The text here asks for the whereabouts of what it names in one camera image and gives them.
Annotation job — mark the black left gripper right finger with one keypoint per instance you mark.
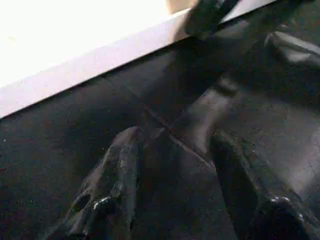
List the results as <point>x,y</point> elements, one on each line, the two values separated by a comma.
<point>257,200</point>

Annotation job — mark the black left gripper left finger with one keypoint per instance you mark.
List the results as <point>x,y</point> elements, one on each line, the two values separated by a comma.
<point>110,187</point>

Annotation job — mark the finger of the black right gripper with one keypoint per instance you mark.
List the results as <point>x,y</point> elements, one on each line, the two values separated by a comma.
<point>205,20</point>

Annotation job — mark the white plastic table top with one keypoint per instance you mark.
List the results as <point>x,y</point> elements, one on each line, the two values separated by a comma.
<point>75,37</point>

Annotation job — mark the black mat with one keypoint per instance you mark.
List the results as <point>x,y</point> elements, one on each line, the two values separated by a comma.
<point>75,150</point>

